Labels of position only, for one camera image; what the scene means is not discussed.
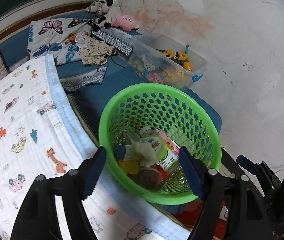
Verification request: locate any pink snack wrapper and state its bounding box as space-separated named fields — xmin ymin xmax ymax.
xmin=157 ymin=129 xmax=179 ymax=152

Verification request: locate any clear plastic cup with lid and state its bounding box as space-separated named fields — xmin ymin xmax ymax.
xmin=136 ymin=168 xmax=162 ymax=189

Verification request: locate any white blue milk carton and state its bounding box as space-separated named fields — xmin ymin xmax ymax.
xmin=116 ymin=145 xmax=127 ymax=160

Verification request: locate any pink plush toy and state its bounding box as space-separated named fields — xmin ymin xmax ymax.
xmin=113 ymin=15 xmax=139 ymax=31

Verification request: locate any clear plastic toy bin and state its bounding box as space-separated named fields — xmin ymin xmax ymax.
xmin=131 ymin=34 xmax=208 ymax=91

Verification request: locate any green plastic mesh basket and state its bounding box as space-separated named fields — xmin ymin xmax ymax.
xmin=98 ymin=83 xmax=222 ymax=205

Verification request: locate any grey patterned folded cloth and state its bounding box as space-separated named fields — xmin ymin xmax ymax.
xmin=91 ymin=28 xmax=140 ymax=56

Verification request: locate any white tissue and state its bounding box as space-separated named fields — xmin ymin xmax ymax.
xmin=124 ymin=133 xmax=157 ymax=167

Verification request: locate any butterfly print pillow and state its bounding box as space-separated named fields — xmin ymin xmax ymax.
xmin=27 ymin=18 xmax=92 ymax=66

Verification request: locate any yellow toy truck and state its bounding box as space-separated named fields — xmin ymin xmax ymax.
xmin=157 ymin=49 xmax=192 ymax=71

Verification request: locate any cow plush toy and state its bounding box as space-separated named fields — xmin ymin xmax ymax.
xmin=85 ymin=0 xmax=122 ymax=31

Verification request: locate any white cartoon print blanket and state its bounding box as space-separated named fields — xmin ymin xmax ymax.
xmin=0 ymin=55 xmax=189 ymax=239

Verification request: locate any beige patterned clothing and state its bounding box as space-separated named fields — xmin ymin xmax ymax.
xmin=75 ymin=32 xmax=117 ymax=66

